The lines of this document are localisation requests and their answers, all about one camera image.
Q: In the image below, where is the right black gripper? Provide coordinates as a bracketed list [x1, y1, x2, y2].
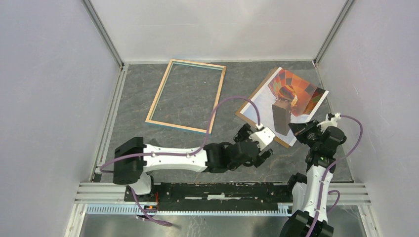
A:
[288, 119, 323, 149]

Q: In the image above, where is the hot air balloon photo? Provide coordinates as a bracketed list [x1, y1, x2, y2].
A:
[239, 68, 329, 147]

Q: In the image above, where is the wooden picture frame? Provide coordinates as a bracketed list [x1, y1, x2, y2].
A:
[145, 59, 227, 133]

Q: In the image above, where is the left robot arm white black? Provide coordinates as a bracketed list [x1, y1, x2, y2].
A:
[112, 123, 275, 201]

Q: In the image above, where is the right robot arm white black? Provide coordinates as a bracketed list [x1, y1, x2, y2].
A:
[280, 118, 346, 237]

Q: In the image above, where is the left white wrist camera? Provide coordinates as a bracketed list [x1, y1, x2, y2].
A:
[250, 127, 276, 151]

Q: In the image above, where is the brown frame backing board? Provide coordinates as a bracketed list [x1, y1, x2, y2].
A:
[235, 67, 295, 148]

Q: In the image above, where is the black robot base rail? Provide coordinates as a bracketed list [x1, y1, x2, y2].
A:
[124, 182, 306, 212]

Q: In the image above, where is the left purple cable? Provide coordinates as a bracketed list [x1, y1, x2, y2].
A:
[99, 96, 262, 227]

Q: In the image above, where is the aluminium frame rail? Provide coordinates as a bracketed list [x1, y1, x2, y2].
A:
[74, 182, 372, 217]

